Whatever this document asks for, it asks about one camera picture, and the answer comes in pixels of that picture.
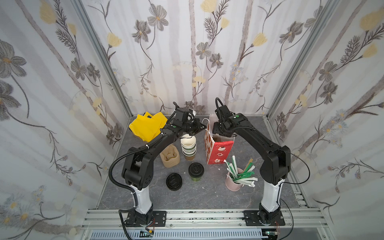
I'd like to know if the red white paper gift bag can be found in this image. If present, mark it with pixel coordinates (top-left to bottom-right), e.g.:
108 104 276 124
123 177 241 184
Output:
203 114 235 165

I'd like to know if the black plastic cup lid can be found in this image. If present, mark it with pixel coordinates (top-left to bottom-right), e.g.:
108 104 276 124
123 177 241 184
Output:
188 163 205 175

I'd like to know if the green paper coffee cup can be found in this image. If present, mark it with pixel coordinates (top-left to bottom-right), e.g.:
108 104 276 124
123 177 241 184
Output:
190 174 204 182

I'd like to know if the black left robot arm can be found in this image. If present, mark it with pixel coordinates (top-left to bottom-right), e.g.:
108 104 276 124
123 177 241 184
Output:
108 103 207 240

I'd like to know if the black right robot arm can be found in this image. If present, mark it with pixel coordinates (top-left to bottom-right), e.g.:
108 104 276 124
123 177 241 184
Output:
213 98 291 226

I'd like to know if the stack of paper cups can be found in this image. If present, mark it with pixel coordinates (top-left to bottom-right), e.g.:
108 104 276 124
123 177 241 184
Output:
181 134 197 161

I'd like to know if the stack of pulp cup carriers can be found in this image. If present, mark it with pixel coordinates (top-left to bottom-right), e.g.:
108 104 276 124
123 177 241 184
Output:
160 144 180 168

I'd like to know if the yellow napkin stack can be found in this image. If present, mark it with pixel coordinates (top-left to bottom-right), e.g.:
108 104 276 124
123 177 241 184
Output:
129 112 168 142

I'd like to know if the pink cup with utensils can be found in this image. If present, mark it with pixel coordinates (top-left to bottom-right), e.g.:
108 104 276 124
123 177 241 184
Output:
224 156 258 192

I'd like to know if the stack of black cup lids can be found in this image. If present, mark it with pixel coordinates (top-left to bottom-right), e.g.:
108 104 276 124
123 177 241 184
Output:
166 173 183 191

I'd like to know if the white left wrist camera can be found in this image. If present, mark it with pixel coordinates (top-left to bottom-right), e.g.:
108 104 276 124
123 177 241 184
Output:
188 109 195 121

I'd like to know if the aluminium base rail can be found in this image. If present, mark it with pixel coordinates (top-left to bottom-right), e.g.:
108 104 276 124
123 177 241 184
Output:
80 208 335 240

